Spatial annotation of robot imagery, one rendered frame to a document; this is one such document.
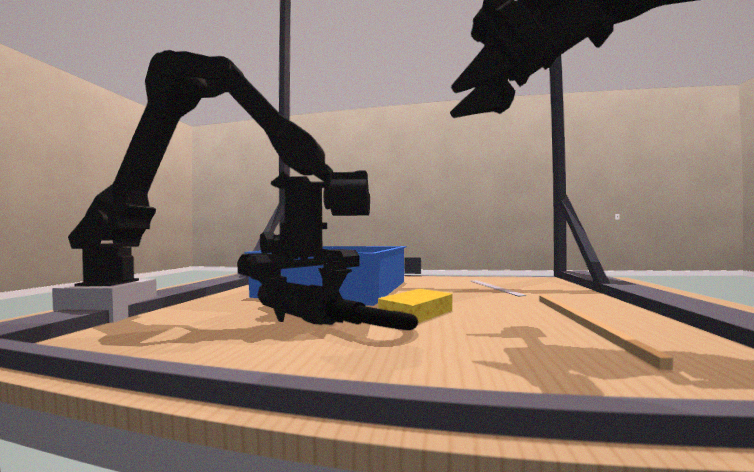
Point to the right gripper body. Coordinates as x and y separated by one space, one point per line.
303 238

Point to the tan wooden stick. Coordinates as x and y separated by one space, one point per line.
644 352

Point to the blue open box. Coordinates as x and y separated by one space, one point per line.
377 276

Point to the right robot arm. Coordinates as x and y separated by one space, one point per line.
122 210

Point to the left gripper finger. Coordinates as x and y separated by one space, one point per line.
480 100
496 60

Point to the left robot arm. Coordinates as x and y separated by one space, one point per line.
579 18

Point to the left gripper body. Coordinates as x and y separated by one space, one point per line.
522 27

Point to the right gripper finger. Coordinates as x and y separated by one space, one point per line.
333 278
276 293

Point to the yellow sponge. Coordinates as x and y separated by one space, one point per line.
424 304

